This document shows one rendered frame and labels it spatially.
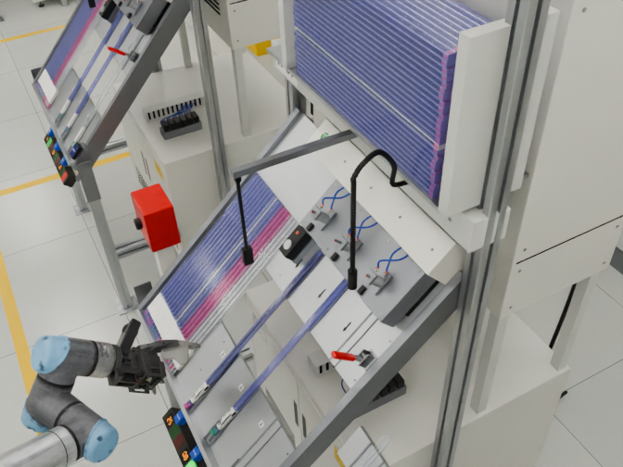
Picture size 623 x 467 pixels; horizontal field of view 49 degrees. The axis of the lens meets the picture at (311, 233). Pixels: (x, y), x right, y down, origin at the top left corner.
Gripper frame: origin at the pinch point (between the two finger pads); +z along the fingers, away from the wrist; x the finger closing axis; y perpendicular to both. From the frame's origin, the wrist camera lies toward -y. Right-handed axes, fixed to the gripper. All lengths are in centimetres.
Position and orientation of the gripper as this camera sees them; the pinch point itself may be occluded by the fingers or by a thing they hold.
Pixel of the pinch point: (181, 361)
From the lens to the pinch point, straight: 164.7
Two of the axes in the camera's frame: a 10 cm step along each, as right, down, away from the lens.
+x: 6.5, -6.5, -4.1
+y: 3.6, 7.3, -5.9
